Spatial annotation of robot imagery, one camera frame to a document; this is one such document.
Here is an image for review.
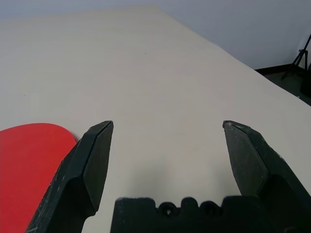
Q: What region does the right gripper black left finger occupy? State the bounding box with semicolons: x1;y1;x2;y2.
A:
25;120;114;233

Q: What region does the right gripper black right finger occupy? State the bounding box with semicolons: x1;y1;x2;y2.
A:
223;120;311;233

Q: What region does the red ping-pong paddle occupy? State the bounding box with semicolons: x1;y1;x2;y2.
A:
0;123;78;233

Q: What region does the black tripod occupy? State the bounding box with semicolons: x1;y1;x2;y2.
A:
281;33;311;81

